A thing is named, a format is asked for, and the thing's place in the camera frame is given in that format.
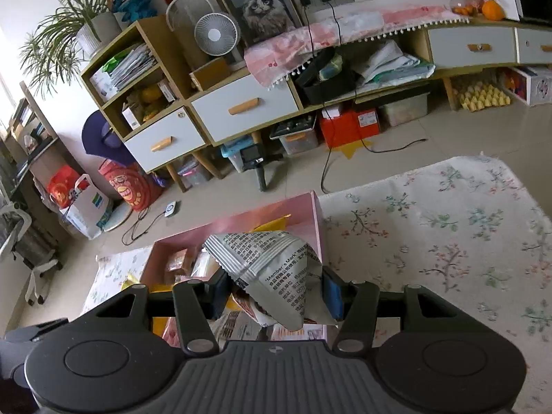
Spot camera on small tripod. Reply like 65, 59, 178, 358
240, 144, 284, 193

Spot orange fruit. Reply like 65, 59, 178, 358
481, 0, 506, 22

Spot potted spider plant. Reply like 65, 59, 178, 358
18, 0, 127, 96

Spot white paper shopping bag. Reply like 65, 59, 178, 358
59, 174, 116, 241

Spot black-lid clear plastic bin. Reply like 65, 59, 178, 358
270, 116, 321, 159

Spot yellow moulded tray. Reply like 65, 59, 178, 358
456, 81, 512, 114

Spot white printed snack bag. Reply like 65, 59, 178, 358
203, 230, 340, 333

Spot blue plush toy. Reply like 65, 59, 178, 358
112, 0, 146, 23

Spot thin black floor cable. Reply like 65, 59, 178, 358
122, 206, 174, 247

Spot red printed bag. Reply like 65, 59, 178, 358
98, 159, 165, 213

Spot dark side desk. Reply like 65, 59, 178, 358
0, 81, 60, 208

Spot white office chair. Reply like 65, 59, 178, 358
0, 204, 62, 308

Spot red gift bag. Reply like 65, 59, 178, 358
47, 164, 83, 208

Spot white cabinet drawer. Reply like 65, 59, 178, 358
428, 27, 517, 68
124, 107, 206, 174
516, 28, 552, 64
191, 75, 299, 146

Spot red orange cardboard box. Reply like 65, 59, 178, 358
319, 107, 381, 150

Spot white box orange print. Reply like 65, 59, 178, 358
501, 66, 552, 107

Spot small white desk fan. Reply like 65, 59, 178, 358
194, 12, 243, 66

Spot pink cardboard box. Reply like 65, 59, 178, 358
140, 192, 329, 346

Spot blue-lid plastic bin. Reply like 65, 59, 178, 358
220, 135, 260, 174

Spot yellow items on shelf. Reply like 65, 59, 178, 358
129, 80, 174, 124

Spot pink clear cracker packet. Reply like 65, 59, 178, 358
271, 323, 327, 342

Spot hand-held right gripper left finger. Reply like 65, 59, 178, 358
92, 269, 234, 356

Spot black power cable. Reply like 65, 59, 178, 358
303, 0, 428, 194

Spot small wooden box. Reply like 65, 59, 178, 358
189, 56, 234, 92

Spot white snack packet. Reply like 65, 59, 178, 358
216, 310, 265, 342

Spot plain yellow snack packet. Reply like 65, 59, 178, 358
152, 284, 174, 338

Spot golden brown snack packet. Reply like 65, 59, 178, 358
165, 247, 196, 275

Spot stack of papers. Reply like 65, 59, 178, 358
90, 42, 159, 101

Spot floral tablecloth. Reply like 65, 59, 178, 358
82, 155, 552, 397

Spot red white small packet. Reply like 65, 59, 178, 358
233, 289, 269, 325

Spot yellow crimped snack packet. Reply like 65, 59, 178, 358
250, 215, 295, 234

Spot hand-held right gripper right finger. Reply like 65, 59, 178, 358
321, 269, 458, 354

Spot framed cat picture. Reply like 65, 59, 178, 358
209, 0, 303, 49

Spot pile of plastic bags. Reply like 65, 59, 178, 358
351, 40, 437, 88

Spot clear wrapped snack packet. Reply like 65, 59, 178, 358
191, 249, 221, 279

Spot large clear plastic bin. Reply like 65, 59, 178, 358
378, 92, 433, 129

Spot small clear plastic bin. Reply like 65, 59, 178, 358
178, 156, 213, 189

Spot white round floor base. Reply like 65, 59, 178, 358
96, 204, 135, 234

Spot black storage box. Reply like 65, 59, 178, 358
297, 49, 357, 105

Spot pink tasselled cloth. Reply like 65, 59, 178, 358
244, 3, 472, 90

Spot oranges on cabinet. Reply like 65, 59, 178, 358
450, 0, 480, 17

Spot small white carton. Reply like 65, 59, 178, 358
121, 102, 144, 131

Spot wooden sideboard cabinet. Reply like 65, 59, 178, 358
80, 9, 552, 193

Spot white wire fan guard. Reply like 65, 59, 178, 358
165, 0, 213, 53

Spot purple hat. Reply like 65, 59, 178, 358
82, 110, 135, 167

